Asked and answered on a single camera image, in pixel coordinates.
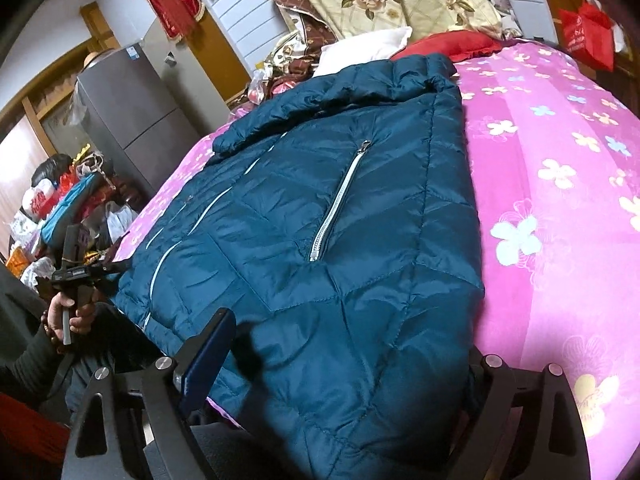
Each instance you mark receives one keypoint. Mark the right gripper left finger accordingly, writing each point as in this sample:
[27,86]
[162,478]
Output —
[107,439]

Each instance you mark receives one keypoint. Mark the person's left forearm black sleeve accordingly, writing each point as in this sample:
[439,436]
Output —
[30,378]

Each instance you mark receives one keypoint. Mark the person's left hand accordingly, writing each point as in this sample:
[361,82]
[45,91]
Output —
[64,318]

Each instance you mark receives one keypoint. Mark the white pillow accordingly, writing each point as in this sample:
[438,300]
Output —
[378,45]

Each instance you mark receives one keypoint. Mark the red pillow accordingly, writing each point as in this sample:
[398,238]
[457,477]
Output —
[459,45]

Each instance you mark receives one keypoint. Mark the grey refrigerator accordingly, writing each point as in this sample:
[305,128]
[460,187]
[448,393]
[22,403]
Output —
[147,104]

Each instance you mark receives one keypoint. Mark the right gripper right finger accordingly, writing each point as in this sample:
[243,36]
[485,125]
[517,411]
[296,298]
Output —
[518,424]

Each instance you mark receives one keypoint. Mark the pink floral bed sheet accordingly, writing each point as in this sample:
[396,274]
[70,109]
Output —
[554,164]

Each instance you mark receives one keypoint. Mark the red shopping bag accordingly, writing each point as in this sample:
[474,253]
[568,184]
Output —
[589,37]

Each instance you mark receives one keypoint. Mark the brown patterned blanket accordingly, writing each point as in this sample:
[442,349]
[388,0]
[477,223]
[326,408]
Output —
[296,55]

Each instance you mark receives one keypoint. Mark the clutter pile of bags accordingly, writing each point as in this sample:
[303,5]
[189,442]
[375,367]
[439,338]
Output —
[66,192]

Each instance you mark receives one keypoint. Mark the dark teal puffer jacket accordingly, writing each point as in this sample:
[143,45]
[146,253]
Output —
[338,223]

